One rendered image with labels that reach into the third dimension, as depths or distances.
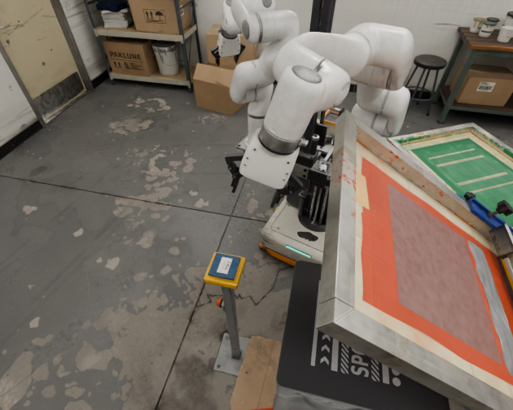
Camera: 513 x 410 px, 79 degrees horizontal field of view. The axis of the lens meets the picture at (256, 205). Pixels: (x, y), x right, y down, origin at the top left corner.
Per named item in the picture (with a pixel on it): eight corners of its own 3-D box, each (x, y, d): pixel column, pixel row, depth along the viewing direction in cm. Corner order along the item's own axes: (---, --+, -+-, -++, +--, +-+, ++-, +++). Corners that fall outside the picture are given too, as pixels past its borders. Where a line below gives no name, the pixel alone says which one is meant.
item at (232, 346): (212, 369, 180) (186, 286, 111) (224, 333, 195) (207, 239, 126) (249, 379, 177) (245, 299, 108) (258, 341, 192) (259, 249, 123)
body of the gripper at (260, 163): (307, 135, 60) (287, 175, 68) (258, 115, 59) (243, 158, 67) (303, 158, 54) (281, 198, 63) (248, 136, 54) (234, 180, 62)
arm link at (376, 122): (350, 132, 121) (360, 93, 110) (383, 142, 116) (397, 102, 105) (340, 144, 116) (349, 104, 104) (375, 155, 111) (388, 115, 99)
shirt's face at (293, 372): (277, 382, 91) (277, 381, 91) (297, 261, 121) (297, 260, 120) (452, 427, 83) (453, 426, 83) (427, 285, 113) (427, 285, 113)
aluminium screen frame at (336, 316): (314, 329, 44) (333, 322, 41) (335, 119, 83) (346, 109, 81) (615, 486, 63) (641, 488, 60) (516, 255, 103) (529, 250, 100)
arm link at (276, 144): (312, 127, 58) (305, 138, 60) (268, 109, 58) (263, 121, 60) (307, 150, 53) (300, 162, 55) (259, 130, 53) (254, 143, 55)
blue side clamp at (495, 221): (454, 220, 93) (477, 208, 89) (450, 208, 97) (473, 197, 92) (515, 265, 101) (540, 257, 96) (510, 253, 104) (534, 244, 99)
